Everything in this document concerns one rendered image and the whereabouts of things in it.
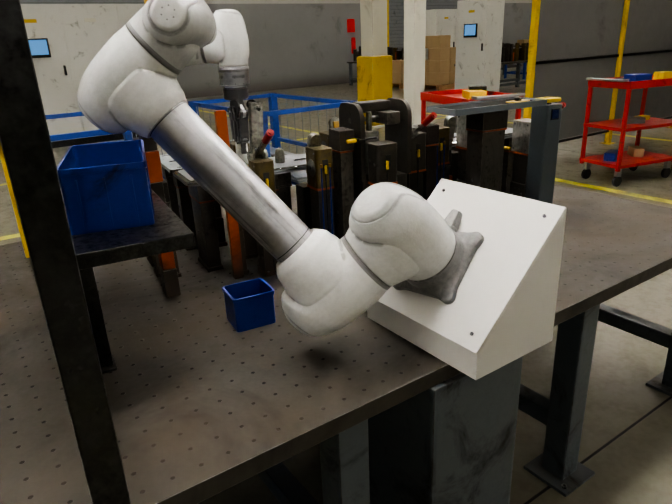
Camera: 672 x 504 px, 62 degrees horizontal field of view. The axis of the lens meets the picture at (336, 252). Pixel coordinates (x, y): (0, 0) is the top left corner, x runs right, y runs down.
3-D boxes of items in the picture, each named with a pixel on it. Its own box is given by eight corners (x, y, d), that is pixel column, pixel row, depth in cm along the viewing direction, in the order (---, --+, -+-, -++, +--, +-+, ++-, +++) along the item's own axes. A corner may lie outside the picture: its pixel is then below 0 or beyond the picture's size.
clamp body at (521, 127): (519, 210, 224) (526, 118, 211) (542, 217, 215) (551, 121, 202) (505, 213, 221) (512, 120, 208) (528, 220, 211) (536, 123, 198)
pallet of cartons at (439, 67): (459, 88, 1500) (461, 34, 1452) (439, 90, 1454) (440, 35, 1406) (426, 86, 1589) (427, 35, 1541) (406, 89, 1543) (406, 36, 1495)
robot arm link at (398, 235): (470, 247, 120) (417, 189, 106) (406, 302, 123) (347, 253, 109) (435, 209, 132) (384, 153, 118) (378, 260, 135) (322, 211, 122)
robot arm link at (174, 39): (186, -20, 116) (142, 28, 118) (160, -41, 98) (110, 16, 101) (231, 29, 118) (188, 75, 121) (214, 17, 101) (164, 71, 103)
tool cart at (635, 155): (633, 169, 572) (648, 69, 537) (674, 178, 532) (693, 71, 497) (572, 179, 544) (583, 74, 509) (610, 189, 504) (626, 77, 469)
